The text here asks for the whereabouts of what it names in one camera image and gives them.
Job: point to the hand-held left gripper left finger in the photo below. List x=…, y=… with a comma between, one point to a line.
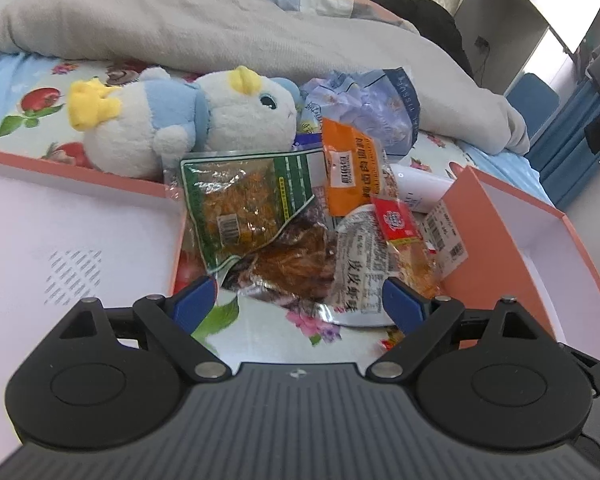
x=196, y=301

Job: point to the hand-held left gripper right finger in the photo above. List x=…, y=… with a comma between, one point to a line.
x=403, y=305

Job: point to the round white snack packet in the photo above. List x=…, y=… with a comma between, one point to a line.
x=360, y=260

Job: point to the small red label snack packet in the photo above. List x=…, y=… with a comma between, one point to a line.
x=395, y=222

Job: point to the pink box with barcode label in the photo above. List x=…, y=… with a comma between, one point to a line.
x=485, y=240

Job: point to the clear brown dried meat packet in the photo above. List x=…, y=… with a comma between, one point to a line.
x=295, y=260

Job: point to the green snack packet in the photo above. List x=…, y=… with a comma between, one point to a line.
x=240, y=200

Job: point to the pink box lid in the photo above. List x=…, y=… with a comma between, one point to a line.
x=55, y=210

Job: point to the blue and white snack packet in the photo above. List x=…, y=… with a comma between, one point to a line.
x=307, y=141

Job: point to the white tube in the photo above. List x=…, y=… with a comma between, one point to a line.
x=420, y=185

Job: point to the orange seasoning packet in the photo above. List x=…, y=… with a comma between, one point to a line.
x=345, y=160

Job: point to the white and blue plush toy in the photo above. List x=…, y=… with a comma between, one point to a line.
x=240, y=115

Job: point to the blue tissue pack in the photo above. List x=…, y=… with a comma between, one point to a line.
x=370, y=110

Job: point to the blue curtain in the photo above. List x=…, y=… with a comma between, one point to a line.
x=565, y=160

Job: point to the blue chair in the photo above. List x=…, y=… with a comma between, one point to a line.
x=532, y=100

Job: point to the floral printed bedsheet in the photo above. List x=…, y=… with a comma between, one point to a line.
x=20, y=105

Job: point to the grey blanket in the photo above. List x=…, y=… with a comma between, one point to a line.
x=180, y=30

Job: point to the black garment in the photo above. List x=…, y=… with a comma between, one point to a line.
x=425, y=15

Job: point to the white shelf unit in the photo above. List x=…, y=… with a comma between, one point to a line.
x=500, y=25

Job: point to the black wall plug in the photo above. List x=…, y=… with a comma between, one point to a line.
x=481, y=43

